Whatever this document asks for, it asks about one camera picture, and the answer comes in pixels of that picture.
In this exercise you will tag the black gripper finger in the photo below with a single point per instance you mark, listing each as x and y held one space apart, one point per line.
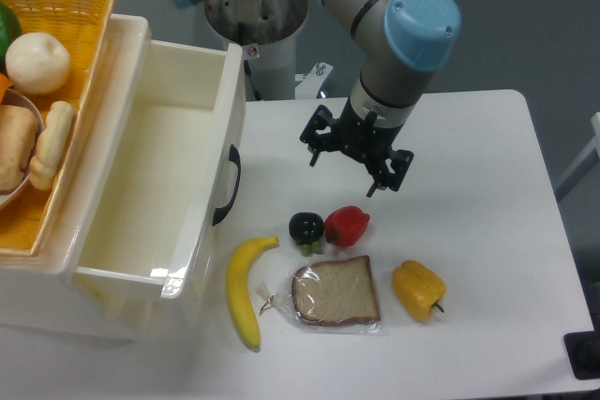
321 134
388 169

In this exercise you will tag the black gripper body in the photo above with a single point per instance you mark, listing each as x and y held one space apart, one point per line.
362 140

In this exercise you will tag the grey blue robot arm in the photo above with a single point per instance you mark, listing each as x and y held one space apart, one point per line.
405 42

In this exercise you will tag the dark purple mangosteen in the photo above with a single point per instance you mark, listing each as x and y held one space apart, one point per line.
306 230

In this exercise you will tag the red bell pepper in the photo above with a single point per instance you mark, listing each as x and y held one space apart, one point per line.
345 226

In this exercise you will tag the yellow bell pepper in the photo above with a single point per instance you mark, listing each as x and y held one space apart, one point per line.
418 289

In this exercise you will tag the bread slice in plastic bag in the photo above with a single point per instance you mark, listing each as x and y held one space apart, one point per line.
332 296

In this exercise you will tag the yellow banana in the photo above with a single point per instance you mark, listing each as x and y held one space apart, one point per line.
240 306

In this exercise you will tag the white furniture edge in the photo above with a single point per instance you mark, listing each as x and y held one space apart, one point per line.
581 165

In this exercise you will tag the black object at table edge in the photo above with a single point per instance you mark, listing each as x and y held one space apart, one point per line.
583 354

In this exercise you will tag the yellow woven basket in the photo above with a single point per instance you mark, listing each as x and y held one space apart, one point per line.
80 26

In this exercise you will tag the beige bread roll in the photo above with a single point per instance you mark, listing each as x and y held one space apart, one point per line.
50 145

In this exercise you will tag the white round onion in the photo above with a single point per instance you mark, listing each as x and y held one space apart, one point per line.
37 63

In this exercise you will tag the tan bread loaf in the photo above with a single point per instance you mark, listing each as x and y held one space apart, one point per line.
19 128

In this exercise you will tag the beige bowl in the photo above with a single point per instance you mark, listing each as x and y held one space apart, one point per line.
13 98

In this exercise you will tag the orange vegetable piece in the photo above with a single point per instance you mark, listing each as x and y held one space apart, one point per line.
5 84

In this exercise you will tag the green vegetable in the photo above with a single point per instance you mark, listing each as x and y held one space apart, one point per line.
10 29

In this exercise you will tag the white drawer cabinet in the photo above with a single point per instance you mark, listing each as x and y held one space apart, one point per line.
44 291

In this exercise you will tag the white drawer with black handle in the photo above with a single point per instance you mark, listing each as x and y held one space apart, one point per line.
173 178

